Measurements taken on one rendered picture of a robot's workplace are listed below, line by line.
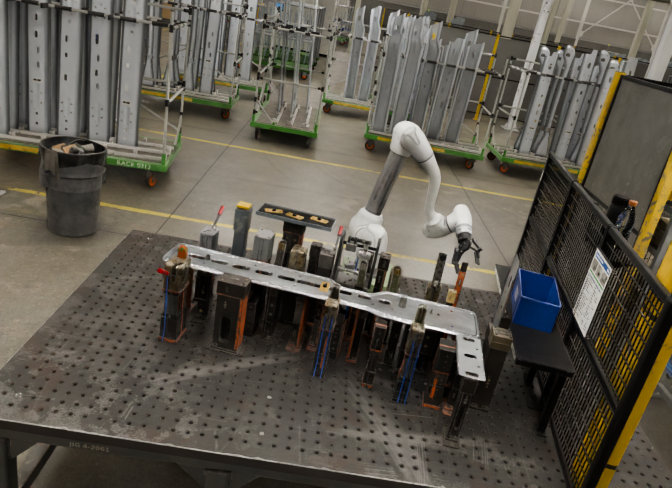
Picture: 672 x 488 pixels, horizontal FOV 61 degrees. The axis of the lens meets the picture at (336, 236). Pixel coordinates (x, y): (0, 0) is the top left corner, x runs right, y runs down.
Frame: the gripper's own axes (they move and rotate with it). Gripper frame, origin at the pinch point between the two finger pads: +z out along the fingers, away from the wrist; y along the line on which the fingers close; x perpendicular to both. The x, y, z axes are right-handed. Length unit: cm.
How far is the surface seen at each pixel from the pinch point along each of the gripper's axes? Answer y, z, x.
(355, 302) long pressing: 0, 53, -78
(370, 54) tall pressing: -372, -790, 253
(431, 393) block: 10, 85, -45
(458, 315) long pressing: 22, 52, -39
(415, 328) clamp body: 24, 69, -67
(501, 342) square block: 40, 70, -37
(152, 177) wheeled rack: -313, -216, -94
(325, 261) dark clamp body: -14, 28, -85
